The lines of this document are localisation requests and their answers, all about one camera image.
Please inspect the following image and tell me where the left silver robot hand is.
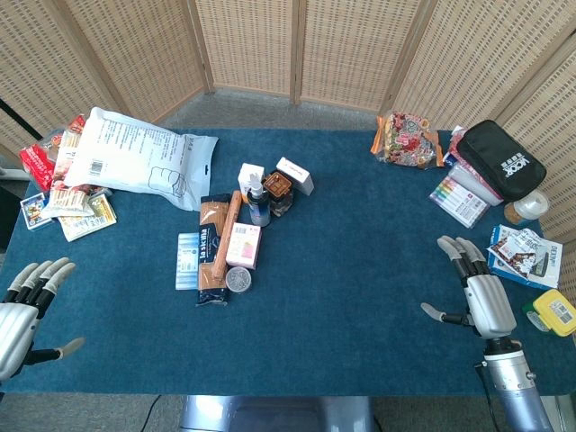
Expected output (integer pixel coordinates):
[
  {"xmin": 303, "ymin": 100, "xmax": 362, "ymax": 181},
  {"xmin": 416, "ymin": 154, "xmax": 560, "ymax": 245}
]
[{"xmin": 0, "ymin": 256, "xmax": 86, "ymax": 382}]

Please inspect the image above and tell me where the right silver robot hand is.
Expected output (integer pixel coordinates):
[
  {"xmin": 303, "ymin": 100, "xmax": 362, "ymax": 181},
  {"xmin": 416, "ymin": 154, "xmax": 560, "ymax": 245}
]
[{"xmin": 420, "ymin": 235, "xmax": 525, "ymax": 352}]

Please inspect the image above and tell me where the silver blue robot base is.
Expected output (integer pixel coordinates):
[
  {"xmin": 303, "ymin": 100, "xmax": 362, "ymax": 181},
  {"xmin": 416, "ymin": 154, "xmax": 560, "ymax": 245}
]
[{"xmin": 178, "ymin": 394, "xmax": 377, "ymax": 432}]

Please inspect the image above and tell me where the blue white printed packet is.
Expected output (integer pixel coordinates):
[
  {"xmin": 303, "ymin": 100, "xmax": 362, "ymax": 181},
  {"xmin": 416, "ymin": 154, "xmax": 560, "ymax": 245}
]
[{"xmin": 487, "ymin": 224, "xmax": 563, "ymax": 290}]

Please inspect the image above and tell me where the marker pen set box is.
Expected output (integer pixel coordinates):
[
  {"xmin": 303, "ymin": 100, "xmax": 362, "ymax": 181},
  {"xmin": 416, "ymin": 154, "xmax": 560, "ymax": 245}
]
[{"xmin": 428, "ymin": 175, "xmax": 491, "ymax": 230}]

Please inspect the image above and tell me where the long wooden block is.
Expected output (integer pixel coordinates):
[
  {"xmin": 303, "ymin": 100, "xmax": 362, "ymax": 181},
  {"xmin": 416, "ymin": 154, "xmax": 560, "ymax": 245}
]
[{"xmin": 212, "ymin": 190, "xmax": 245, "ymax": 283}]

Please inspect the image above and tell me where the white box with red print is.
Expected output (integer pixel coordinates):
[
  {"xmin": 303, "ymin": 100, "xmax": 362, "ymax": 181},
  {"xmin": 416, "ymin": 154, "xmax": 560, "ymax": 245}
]
[{"xmin": 274, "ymin": 156, "xmax": 315, "ymax": 196}]

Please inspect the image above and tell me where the pink white small box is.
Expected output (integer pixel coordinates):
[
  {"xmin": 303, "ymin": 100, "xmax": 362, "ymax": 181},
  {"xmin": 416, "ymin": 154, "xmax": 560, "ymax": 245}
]
[{"xmin": 224, "ymin": 221, "xmax": 263, "ymax": 270}]

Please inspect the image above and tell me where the tall white carton box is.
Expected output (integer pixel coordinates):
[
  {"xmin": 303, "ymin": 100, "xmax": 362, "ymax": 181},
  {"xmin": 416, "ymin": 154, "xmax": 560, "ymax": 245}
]
[{"xmin": 237, "ymin": 162, "xmax": 266, "ymax": 203}]

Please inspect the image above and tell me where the small green white bottle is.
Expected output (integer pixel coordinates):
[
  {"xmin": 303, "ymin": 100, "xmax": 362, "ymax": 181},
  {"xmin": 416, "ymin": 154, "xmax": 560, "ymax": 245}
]
[{"xmin": 521, "ymin": 301, "xmax": 553, "ymax": 333}]

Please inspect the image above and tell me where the crumpled snack wrapper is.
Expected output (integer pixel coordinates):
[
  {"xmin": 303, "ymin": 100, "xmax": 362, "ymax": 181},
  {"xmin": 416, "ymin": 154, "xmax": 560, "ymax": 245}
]
[{"xmin": 486, "ymin": 228, "xmax": 555, "ymax": 280}]

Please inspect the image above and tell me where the yellow plastic case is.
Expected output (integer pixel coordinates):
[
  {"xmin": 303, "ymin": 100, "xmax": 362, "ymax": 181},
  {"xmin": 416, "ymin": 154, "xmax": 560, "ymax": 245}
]
[{"xmin": 532, "ymin": 289, "xmax": 576, "ymax": 338}]

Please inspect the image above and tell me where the jar with white lid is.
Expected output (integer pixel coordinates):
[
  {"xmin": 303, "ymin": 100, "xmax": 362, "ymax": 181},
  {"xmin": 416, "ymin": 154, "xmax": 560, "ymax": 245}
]
[{"xmin": 503, "ymin": 189, "xmax": 551, "ymax": 226}]

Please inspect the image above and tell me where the white yellow biscuit packet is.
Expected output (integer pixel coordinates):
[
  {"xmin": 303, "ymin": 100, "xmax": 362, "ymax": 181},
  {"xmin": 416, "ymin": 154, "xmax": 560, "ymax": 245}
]
[{"xmin": 57, "ymin": 193, "xmax": 118, "ymax": 243}]

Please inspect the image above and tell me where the cream cracker packet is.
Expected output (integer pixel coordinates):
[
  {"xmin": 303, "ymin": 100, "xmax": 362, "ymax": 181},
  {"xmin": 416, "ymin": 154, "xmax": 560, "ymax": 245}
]
[{"xmin": 47, "ymin": 186, "xmax": 94, "ymax": 221}]

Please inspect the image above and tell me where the black zip pouch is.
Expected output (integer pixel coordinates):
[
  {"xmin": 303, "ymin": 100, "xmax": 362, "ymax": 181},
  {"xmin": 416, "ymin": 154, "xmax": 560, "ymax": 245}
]
[{"xmin": 456, "ymin": 119, "xmax": 547, "ymax": 202}]

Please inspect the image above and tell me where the blue table mat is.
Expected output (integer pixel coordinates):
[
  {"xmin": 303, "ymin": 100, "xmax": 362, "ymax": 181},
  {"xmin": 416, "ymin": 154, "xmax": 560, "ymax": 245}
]
[{"xmin": 0, "ymin": 128, "xmax": 576, "ymax": 398}]

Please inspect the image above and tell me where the light blue tissue pack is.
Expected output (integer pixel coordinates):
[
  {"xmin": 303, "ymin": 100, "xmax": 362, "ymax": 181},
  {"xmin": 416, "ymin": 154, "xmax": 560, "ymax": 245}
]
[{"xmin": 175, "ymin": 231, "xmax": 201, "ymax": 292}]

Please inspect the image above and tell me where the colourful snack bag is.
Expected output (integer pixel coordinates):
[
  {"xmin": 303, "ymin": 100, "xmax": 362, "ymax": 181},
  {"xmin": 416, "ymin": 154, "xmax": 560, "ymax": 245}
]
[{"xmin": 370, "ymin": 111, "xmax": 445, "ymax": 170}]

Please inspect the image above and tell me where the large white plastic bag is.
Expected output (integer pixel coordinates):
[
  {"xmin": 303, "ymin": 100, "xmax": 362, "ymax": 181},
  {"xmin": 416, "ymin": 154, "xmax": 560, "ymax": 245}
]
[{"xmin": 63, "ymin": 106, "xmax": 220, "ymax": 212}]

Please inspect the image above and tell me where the spaghetti pasta packet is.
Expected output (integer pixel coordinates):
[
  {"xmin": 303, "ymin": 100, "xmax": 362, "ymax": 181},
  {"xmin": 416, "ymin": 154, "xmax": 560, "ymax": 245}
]
[{"xmin": 195, "ymin": 193, "xmax": 233, "ymax": 308}]

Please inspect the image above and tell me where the round silver tin lid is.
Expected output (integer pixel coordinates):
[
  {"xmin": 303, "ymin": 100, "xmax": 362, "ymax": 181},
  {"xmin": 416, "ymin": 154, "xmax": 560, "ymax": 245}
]
[{"xmin": 225, "ymin": 265, "xmax": 255, "ymax": 295}]

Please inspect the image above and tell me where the dark glass ink bottle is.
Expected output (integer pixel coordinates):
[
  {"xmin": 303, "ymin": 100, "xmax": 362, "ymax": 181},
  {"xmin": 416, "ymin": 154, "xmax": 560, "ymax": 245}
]
[{"xmin": 261, "ymin": 170, "xmax": 297, "ymax": 218}]

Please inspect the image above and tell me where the clear spray bottle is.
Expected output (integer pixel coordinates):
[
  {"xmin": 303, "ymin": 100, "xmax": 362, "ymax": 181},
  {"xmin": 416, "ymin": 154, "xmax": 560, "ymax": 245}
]
[{"xmin": 246, "ymin": 174, "xmax": 272, "ymax": 228}]

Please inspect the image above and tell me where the wooden folding screen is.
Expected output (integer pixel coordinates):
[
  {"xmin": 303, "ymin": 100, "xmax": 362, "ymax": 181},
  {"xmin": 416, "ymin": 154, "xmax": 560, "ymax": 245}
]
[{"xmin": 0, "ymin": 0, "xmax": 576, "ymax": 244}]

